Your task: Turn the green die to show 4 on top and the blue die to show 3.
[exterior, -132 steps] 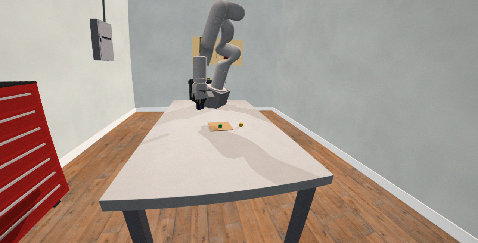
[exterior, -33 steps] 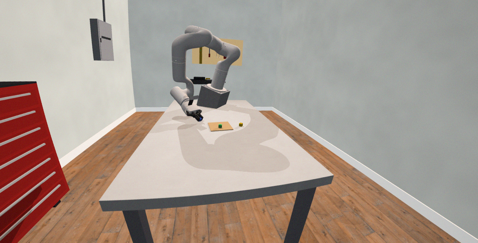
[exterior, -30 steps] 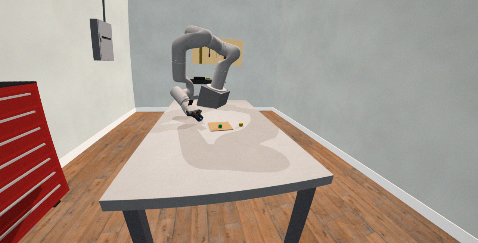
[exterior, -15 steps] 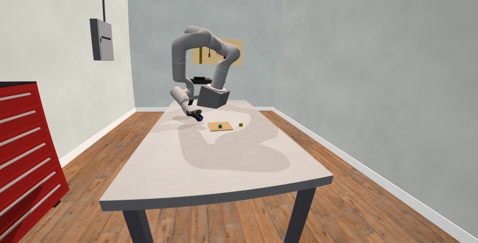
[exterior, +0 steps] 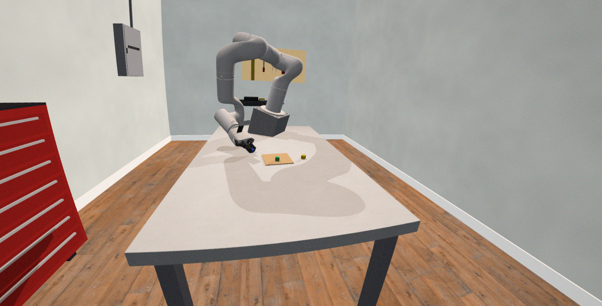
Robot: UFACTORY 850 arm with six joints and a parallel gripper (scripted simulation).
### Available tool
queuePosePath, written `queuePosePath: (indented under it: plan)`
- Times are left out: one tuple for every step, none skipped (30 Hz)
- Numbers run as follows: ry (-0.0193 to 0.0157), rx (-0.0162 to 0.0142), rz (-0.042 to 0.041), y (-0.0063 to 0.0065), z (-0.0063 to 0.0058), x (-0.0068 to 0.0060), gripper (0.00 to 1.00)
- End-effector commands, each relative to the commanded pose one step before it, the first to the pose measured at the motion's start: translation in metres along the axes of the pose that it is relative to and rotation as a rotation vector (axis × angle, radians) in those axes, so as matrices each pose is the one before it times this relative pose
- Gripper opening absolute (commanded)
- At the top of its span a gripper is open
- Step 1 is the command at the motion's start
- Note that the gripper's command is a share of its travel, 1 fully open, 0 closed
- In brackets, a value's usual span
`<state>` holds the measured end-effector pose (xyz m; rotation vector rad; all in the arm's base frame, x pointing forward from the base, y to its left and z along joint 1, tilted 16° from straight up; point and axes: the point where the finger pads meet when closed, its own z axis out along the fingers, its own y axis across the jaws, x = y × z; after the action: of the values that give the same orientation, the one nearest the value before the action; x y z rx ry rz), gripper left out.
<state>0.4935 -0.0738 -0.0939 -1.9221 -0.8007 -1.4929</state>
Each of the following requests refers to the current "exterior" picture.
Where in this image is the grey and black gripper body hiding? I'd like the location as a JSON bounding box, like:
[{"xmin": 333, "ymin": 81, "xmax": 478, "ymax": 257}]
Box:
[{"xmin": 228, "ymin": 125, "xmax": 252, "ymax": 145}]

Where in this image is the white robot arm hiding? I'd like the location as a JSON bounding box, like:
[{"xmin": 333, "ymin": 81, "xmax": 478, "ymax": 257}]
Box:
[{"xmin": 214, "ymin": 32, "xmax": 303, "ymax": 134}]

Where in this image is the tan square mat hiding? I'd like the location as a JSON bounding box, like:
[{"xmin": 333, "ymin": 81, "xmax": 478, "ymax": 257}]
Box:
[{"xmin": 262, "ymin": 153, "xmax": 294, "ymax": 165}]

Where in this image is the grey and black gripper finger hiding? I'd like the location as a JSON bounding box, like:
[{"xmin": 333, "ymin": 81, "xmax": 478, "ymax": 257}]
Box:
[
  {"xmin": 246, "ymin": 138, "xmax": 256, "ymax": 152},
  {"xmin": 234, "ymin": 139, "xmax": 252, "ymax": 153}
]

